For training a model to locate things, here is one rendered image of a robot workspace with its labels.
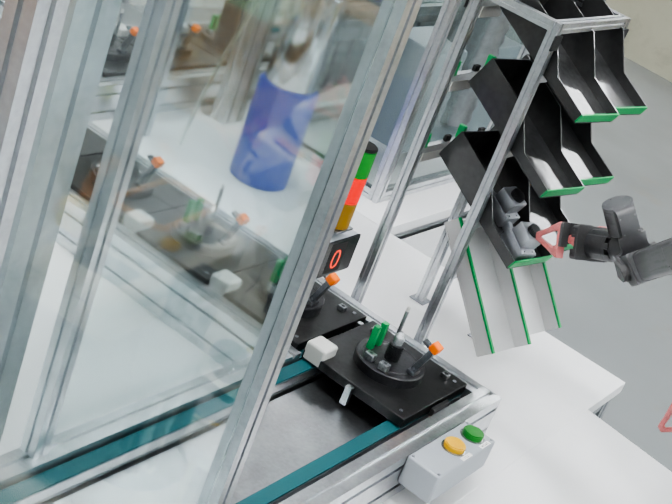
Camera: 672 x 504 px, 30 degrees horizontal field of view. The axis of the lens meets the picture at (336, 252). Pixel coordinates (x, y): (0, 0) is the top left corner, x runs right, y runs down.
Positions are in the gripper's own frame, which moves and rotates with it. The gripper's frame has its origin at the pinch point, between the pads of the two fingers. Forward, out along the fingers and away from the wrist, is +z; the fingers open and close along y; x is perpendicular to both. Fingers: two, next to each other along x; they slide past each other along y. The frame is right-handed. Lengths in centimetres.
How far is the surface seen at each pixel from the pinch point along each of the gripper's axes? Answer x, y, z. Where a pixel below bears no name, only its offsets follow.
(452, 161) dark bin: -12.2, 9.0, 21.6
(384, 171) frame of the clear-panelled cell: -9, -37, 91
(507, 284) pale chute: 11.4, -8.0, 17.5
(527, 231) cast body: -0.4, 2.1, 5.5
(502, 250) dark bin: 3.9, 5.2, 8.5
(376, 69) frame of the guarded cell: -18, 102, -57
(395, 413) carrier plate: 34.8, 31.9, 4.7
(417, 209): 0, -51, 92
